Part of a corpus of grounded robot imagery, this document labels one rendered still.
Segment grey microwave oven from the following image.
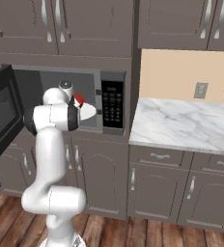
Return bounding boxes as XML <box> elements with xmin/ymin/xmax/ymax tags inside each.
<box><xmin>11</xmin><ymin>65</ymin><xmax>127</xmax><ymax>136</ymax></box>

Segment white microwave turntable plate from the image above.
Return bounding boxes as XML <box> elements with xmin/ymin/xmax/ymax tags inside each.
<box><xmin>78</xmin><ymin>102</ymin><xmax>98</xmax><ymax>122</ymax></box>

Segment red bowl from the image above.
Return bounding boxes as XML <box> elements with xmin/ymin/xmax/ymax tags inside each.
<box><xmin>72</xmin><ymin>94</ymin><xmax>86</xmax><ymax>109</ymax></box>

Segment black microwave door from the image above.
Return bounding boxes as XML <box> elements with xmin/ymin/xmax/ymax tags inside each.
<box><xmin>0</xmin><ymin>64</ymin><xmax>25</xmax><ymax>171</ymax></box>

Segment grey drawer front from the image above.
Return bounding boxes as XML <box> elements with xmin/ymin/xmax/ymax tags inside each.
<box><xmin>128</xmin><ymin>145</ymin><xmax>186</xmax><ymax>169</ymax></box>
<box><xmin>188</xmin><ymin>151</ymin><xmax>224</xmax><ymax>177</ymax></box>

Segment silver cupboard handle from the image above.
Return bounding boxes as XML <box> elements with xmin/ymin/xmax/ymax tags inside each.
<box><xmin>72</xmin><ymin>145</ymin><xmax>83</xmax><ymax>172</ymax></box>
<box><xmin>185</xmin><ymin>175</ymin><xmax>197</xmax><ymax>201</ymax></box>
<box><xmin>213</xmin><ymin>0</ymin><xmax>224</xmax><ymax>41</ymax></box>
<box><xmin>64</xmin><ymin>144</ymin><xmax>73</xmax><ymax>171</ymax></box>
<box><xmin>199</xmin><ymin>0</ymin><xmax>213</xmax><ymax>41</ymax></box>
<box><xmin>41</xmin><ymin>0</ymin><xmax>54</xmax><ymax>43</ymax></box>
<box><xmin>54</xmin><ymin>0</ymin><xmax>67</xmax><ymax>44</ymax></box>
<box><xmin>22</xmin><ymin>152</ymin><xmax>32</xmax><ymax>177</ymax></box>
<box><xmin>129</xmin><ymin>167</ymin><xmax>137</xmax><ymax>192</ymax></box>

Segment grey wall socket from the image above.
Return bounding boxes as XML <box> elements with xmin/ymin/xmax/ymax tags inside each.
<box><xmin>193</xmin><ymin>81</ymin><xmax>210</xmax><ymax>100</ymax></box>

